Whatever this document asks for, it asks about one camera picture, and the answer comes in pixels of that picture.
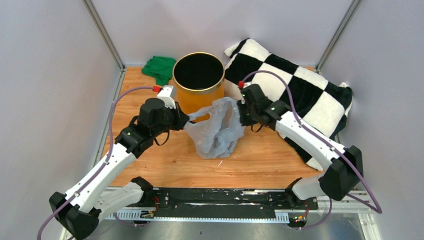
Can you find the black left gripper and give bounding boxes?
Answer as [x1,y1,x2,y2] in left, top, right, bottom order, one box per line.
[151,100,190,137]

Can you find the translucent blue plastic bag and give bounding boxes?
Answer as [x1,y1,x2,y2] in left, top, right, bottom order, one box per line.
[184,97,246,159]

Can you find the orange trash bin gold rim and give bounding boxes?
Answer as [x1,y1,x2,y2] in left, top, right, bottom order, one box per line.
[172,52,225,115]

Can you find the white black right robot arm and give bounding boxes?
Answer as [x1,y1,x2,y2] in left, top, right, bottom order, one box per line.
[238,84,363,209]

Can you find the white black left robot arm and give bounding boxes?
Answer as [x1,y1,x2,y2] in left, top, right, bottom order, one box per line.
[49,98,190,240]

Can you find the black white checkered pillow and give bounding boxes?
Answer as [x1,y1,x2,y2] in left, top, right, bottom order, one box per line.
[223,38,353,172]

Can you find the green cloth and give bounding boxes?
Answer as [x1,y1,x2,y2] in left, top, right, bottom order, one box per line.
[141,56,177,86]

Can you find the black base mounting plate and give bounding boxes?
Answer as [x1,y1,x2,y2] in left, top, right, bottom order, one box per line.
[131,187,318,220]

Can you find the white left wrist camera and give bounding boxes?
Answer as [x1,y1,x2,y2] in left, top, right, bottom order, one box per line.
[156,85,177,109]

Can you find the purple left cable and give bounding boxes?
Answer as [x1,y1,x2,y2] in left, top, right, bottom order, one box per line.
[36,85,162,240]

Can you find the right aluminium corner post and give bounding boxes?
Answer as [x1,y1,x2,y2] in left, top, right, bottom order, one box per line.
[315,0,362,74]

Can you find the aluminium corner post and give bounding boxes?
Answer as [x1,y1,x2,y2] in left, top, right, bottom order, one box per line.
[315,0,362,74]
[82,0,126,72]

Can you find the left aluminium corner post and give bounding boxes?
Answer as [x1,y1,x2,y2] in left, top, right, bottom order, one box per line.
[82,0,126,72]

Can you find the aluminium frame rail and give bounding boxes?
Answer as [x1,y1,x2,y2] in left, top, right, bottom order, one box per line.
[57,183,381,240]

